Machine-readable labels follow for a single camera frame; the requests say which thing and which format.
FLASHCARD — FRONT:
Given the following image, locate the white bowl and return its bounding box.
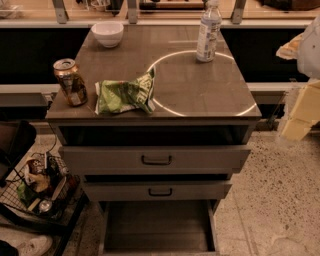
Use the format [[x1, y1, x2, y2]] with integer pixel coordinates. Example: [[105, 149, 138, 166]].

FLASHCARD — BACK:
[[91, 21, 124, 48]]

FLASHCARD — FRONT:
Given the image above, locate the grey drawer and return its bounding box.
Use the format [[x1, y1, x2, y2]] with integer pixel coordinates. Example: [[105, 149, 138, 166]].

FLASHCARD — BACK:
[[59, 145, 250, 175], [98, 200, 220, 256], [82, 181, 231, 201]]

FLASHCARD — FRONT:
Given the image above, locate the white shoe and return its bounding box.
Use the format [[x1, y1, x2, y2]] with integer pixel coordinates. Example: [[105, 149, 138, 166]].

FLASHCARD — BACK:
[[17, 235, 53, 256]]

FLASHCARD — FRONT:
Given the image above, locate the green chip bag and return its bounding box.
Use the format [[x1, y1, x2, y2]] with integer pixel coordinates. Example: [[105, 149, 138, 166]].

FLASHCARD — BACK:
[[95, 68, 155, 114]]

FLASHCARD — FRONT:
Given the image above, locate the grey drawer cabinet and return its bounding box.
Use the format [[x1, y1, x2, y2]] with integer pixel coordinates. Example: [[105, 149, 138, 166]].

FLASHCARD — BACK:
[[45, 23, 263, 214]]

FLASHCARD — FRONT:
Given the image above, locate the brown soda can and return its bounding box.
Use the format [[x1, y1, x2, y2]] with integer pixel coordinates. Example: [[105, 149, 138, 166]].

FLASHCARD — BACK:
[[53, 58, 87, 107]]

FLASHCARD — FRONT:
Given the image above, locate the clear plastic water bottle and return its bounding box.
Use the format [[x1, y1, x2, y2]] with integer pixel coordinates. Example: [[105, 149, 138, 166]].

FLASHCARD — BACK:
[[196, 0, 222, 62]]

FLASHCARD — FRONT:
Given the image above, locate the black wire basket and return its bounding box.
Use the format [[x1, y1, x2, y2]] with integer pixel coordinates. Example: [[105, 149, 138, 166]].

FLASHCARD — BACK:
[[0, 152, 79, 219]]

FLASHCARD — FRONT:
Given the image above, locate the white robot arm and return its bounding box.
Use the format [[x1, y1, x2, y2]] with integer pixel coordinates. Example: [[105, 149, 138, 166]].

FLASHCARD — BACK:
[[276, 16, 320, 79]]

